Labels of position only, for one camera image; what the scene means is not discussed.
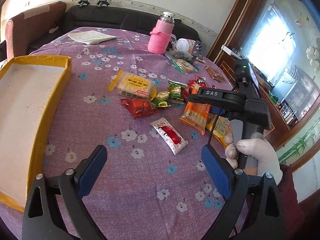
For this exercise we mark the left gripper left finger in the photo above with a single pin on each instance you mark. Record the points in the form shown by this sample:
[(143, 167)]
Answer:
[(42, 218)]

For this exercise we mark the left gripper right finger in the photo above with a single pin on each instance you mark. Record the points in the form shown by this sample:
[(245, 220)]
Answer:
[(265, 218)]

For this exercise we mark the yellow snack pack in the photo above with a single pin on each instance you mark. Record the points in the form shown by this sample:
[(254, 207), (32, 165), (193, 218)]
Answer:
[(221, 129)]

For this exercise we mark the orange cracker pack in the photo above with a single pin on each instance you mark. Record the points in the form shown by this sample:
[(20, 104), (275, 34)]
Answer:
[(196, 115)]

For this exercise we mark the white red snack packet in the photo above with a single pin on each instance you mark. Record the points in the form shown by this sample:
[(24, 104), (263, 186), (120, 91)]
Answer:
[(169, 134)]

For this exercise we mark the yellow cracker pack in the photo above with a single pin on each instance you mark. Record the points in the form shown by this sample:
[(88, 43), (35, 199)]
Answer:
[(133, 86)]

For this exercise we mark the green yellow snack packet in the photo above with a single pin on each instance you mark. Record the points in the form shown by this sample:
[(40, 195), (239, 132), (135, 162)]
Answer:
[(161, 100)]

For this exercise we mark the white gloved right hand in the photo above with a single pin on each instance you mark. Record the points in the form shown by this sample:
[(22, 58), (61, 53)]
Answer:
[(257, 148)]

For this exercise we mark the brown wrapped snack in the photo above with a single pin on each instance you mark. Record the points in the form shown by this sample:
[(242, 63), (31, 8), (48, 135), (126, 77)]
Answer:
[(214, 74)]

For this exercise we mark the red candy cluster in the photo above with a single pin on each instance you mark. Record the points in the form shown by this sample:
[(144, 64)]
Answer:
[(197, 82)]

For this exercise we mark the dark blue box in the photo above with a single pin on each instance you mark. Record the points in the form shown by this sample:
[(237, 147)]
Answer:
[(198, 50)]

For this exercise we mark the round cake in green wrapper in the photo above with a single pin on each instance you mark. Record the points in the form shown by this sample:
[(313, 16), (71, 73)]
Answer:
[(184, 66)]

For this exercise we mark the wooden tv cabinet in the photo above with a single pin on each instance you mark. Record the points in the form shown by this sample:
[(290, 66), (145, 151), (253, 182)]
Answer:
[(269, 52)]

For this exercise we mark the white round container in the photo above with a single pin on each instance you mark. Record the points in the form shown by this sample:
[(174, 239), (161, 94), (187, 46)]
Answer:
[(185, 45)]

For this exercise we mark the pink sleeved thermos bottle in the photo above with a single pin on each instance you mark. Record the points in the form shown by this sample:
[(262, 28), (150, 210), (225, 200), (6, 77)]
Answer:
[(161, 33)]

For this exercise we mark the purple floral tablecloth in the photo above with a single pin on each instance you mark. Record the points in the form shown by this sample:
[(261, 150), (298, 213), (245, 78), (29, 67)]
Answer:
[(144, 191)]

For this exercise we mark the yellow cardboard tray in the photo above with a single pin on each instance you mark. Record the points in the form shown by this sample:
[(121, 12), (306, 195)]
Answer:
[(31, 88)]

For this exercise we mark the black sofa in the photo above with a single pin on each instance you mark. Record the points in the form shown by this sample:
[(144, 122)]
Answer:
[(102, 17)]

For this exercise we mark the white folded papers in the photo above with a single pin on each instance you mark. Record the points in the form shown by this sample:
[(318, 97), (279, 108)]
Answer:
[(90, 37)]

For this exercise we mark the maroon armchair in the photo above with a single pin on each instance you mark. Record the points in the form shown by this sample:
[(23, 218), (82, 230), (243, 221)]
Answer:
[(29, 25)]

